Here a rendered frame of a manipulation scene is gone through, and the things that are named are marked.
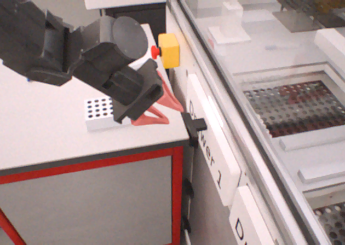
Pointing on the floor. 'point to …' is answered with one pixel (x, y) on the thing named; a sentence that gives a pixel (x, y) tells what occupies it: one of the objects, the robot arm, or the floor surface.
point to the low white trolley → (79, 167)
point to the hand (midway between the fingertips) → (172, 113)
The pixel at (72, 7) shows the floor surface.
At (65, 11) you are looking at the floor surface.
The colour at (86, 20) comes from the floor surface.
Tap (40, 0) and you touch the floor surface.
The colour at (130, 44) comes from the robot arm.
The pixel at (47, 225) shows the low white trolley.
